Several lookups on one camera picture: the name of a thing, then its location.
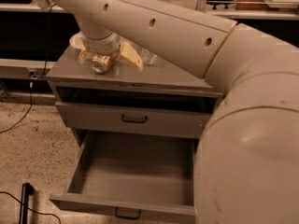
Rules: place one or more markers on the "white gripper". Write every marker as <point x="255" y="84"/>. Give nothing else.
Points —
<point x="100" y="47"/>

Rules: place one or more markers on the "orange soda can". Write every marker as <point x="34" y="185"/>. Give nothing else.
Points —
<point x="101" y="64"/>

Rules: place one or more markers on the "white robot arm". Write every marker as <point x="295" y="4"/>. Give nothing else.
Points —
<point x="247" y="164"/>

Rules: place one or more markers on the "grey drawer cabinet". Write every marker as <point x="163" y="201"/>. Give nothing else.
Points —
<point x="159" y="86"/>

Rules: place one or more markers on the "grey open lower drawer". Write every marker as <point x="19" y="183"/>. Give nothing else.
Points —
<point x="149" y="173"/>

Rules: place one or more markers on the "white bowl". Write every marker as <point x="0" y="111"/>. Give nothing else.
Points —
<point x="76" y="42"/>

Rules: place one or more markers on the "clear plastic bottle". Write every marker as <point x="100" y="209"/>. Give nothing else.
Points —
<point x="148" y="57"/>

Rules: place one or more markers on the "black stand foot left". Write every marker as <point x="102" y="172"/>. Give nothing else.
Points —
<point x="26" y="191"/>

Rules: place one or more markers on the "black upper drawer handle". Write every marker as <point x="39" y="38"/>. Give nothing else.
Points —
<point x="141" y="120"/>

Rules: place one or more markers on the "black drawer handle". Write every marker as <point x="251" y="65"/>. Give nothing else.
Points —
<point x="141" y="120"/>
<point x="128" y="214"/>

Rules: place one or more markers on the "black lower drawer handle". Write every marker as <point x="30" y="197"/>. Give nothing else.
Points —
<point x="128" y="214"/>

